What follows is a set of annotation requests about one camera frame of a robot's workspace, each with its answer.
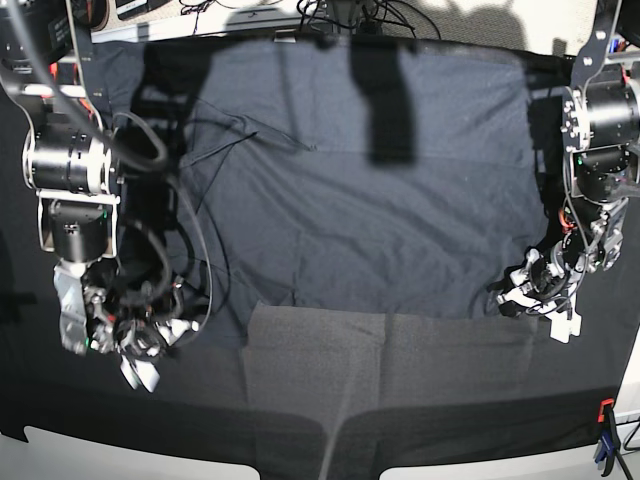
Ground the blue clamp near right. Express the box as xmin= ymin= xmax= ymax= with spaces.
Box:
xmin=594 ymin=398 xmax=621 ymax=477

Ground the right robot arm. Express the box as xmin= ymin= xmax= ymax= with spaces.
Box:
xmin=1 ymin=1 xmax=212 ymax=362

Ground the black felt table cover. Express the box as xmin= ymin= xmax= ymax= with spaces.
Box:
xmin=1 ymin=56 xmax=639 ymax=479

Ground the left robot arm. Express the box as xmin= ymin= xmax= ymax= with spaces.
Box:
xmin=522 ymin=1 xmax=639 ymax=300

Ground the dark navy t-shirt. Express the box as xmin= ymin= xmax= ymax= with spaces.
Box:
xmin=95 ymin=38 xmax=556 ymax=347

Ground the black cable bundle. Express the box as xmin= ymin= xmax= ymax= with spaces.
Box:
xmin=295 ymin=0 xmax=444 ymax=40

